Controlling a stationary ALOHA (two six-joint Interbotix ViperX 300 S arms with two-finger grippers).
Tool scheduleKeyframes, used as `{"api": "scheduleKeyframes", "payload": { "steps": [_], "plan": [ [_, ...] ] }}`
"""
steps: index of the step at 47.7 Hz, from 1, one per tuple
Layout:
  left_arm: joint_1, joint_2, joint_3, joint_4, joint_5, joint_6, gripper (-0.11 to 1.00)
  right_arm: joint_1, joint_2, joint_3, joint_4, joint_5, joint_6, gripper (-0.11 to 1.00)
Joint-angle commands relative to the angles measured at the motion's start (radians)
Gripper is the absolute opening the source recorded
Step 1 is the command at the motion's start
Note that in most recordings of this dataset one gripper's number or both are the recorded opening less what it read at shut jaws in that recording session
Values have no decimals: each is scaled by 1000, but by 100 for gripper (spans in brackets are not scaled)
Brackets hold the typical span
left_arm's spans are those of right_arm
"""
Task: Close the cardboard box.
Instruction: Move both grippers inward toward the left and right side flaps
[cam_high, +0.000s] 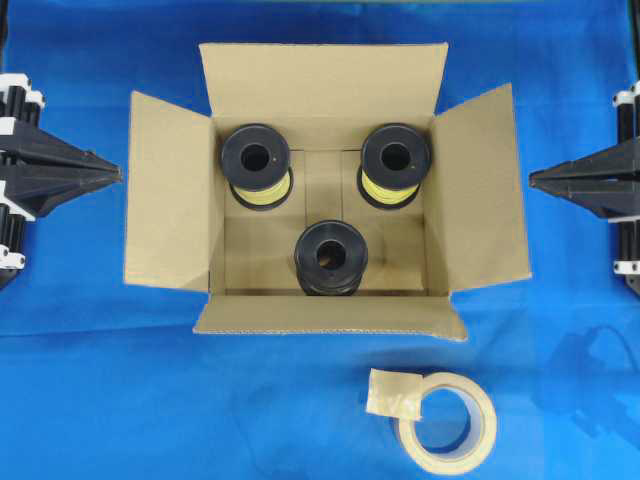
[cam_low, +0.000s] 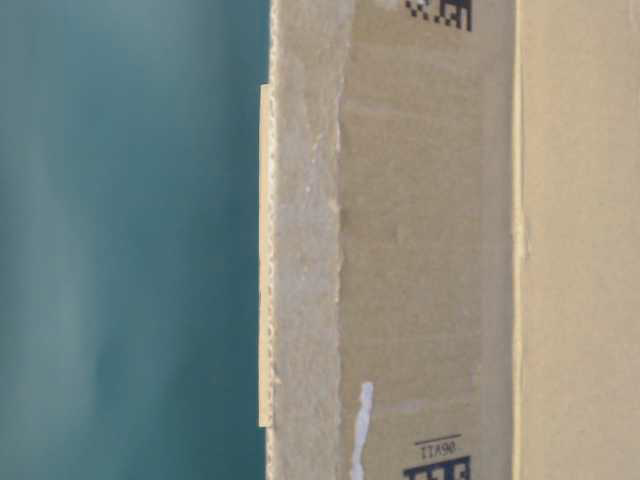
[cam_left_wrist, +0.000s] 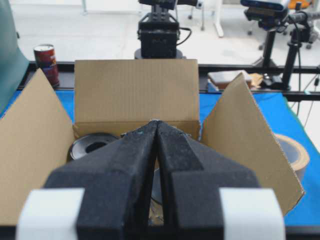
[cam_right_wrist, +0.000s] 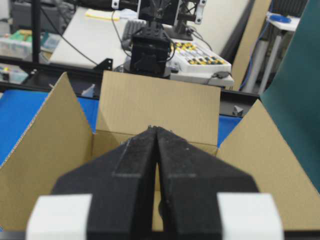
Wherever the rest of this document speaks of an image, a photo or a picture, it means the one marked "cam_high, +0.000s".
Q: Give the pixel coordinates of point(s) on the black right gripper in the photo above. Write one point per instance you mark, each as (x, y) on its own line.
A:
(607, 199)

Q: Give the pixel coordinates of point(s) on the brown cardboard box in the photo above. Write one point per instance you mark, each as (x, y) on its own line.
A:
(465, 229)

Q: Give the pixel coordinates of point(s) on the blue table cloth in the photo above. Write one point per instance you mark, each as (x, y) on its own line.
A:
(100, 380)

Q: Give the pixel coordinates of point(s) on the black spool front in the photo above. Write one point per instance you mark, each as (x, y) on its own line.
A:
(330, 259)

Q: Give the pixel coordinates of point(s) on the beige masking tape roll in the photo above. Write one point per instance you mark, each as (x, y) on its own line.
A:
(444, 422)

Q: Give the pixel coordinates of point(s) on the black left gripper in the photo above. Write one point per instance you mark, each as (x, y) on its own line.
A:
(29, 195)

